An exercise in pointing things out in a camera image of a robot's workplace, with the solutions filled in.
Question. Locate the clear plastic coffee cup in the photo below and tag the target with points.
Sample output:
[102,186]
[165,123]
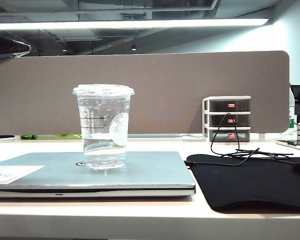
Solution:
[103,125]

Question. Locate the silver Dell laptop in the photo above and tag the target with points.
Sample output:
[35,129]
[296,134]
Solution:
[140,175]

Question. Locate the white sticker on laptop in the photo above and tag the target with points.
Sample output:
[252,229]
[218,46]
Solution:
[12,173]

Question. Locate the brown desk divider panel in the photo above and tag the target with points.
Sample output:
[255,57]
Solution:
[165,82]

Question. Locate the dark translucent drawer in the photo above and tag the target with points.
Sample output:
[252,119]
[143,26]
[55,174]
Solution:
[244,136]
[215,120]
[218,105]

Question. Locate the black pendant lamp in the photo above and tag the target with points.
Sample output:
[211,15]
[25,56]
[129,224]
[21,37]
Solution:
[134,48]

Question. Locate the green flat object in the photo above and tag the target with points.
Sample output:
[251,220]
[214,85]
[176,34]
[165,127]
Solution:
[67,136]

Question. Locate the long ceiling light bar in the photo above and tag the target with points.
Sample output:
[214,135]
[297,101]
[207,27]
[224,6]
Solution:
[127,24]

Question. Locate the black mouse pad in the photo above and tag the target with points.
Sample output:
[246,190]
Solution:
[242,185]

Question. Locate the green bottle behind divider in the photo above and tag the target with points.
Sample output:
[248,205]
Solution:
[29,137]

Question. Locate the white flat device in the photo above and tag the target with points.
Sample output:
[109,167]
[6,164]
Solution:
[286,143]

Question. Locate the clear bottle green label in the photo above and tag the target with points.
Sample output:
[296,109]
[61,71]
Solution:
[292,121]

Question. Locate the white mini drawer frame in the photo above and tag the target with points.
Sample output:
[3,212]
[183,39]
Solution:
[205,117]

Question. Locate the white divider foot bracket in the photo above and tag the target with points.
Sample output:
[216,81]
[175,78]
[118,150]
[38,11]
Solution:
[262,136]

